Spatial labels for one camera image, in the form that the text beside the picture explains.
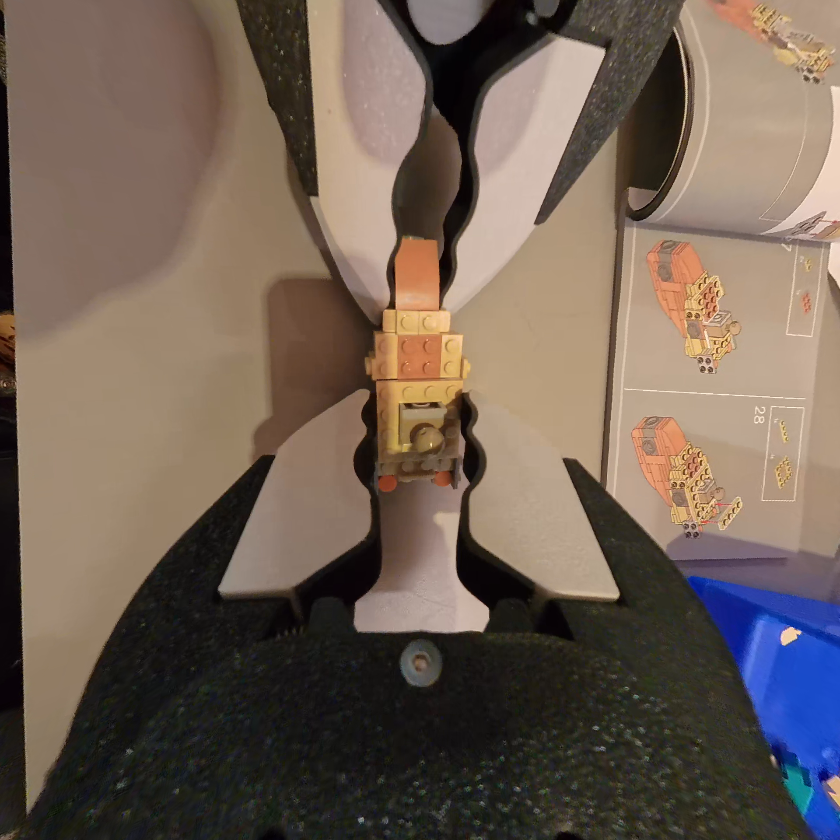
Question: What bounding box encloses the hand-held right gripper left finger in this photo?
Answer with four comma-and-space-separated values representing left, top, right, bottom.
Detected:
217, 387, 385, 618

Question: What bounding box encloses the grey instruction booklet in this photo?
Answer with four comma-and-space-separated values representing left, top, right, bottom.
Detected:
604, 0, 840, 562

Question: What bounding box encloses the blue plastic bin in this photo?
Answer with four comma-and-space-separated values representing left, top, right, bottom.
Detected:
686, 576, 840, 840

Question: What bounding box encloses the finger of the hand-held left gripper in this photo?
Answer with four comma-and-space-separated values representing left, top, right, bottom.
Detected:
441, 31, 609, 311
307, 0, 433, 317

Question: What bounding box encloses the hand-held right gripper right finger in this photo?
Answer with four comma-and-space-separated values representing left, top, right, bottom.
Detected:
456, 390, 622, 614

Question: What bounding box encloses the tan and orange brick model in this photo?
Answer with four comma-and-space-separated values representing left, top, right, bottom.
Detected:
364, 236, 473, 493

